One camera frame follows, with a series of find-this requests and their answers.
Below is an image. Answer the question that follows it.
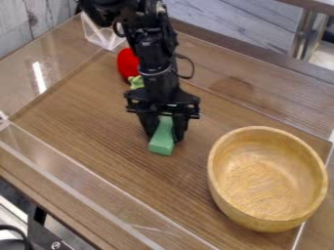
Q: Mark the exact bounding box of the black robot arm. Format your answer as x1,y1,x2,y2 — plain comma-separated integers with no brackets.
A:
79,0,201,142

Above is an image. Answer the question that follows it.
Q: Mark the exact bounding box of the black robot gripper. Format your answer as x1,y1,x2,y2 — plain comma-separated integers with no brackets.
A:
125,71,201,143

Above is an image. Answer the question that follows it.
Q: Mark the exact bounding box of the metal background table leg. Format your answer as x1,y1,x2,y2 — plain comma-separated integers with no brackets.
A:
293,10,329,62

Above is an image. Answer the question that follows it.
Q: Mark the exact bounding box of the green rectangular stick block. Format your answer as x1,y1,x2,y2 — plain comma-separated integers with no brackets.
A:
149,116,175,156

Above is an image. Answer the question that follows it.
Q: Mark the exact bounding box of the red plush strawberry toy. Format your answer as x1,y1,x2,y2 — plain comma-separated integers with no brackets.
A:
117,47,143,90

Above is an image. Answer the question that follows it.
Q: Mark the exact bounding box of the clear acrylic front barrier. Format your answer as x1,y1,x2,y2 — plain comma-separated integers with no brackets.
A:
0,112,218,250

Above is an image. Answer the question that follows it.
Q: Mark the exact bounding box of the brown wooden bowl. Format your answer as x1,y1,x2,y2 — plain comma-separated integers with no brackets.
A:
207,126,329,232

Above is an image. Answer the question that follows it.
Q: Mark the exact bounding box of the clear acrylic corner bracket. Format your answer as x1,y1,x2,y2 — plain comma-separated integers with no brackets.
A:
82,12,126,51

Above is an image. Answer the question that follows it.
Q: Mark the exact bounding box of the black table frame leg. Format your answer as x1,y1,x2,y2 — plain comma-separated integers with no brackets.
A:
0,204,76,250

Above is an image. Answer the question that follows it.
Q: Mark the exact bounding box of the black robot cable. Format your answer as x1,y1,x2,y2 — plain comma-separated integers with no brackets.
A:
174,54,195,80

